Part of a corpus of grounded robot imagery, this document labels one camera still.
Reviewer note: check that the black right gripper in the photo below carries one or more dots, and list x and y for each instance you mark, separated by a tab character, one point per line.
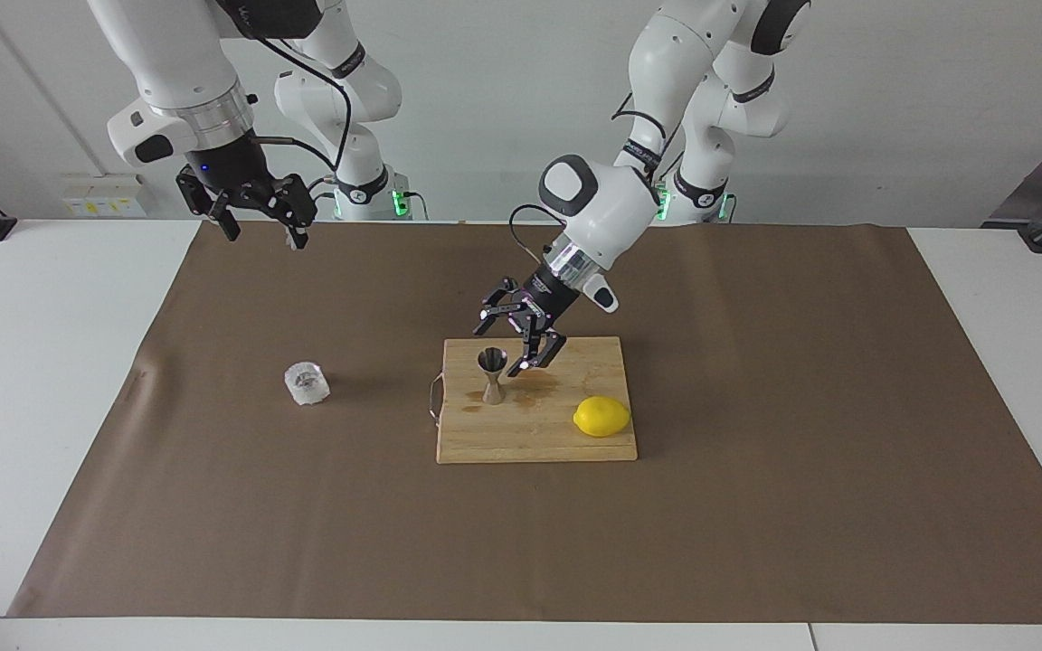
236	163

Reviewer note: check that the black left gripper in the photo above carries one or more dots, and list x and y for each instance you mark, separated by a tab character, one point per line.
546	298

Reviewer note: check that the steel double jigger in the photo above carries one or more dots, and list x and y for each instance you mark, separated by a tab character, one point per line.
492	362

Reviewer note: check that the small clear glass cup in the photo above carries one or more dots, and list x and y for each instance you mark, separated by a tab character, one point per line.
307	384

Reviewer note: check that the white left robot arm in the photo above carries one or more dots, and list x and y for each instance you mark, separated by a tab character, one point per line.
602	203

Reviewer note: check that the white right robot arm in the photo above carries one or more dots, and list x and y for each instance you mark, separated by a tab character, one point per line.
177	54

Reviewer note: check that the wooden cutting board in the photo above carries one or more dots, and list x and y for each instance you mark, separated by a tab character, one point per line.
539	434

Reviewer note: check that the yellow lemon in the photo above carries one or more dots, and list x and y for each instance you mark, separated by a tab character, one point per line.
602	416

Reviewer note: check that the brown paper table mat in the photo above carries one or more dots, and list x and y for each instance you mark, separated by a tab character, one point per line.
521	542

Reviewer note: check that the white wall socket panel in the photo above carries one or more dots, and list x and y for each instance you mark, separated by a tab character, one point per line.
105	194

